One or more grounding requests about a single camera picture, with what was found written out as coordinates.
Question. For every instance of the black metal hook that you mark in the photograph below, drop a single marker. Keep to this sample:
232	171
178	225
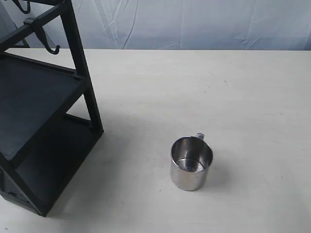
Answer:
40	34
25	10

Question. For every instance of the stainless steel mug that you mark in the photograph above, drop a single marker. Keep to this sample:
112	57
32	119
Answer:
191	158

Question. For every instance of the black tiered shelf rack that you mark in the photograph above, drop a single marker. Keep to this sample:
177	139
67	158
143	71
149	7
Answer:
49	118

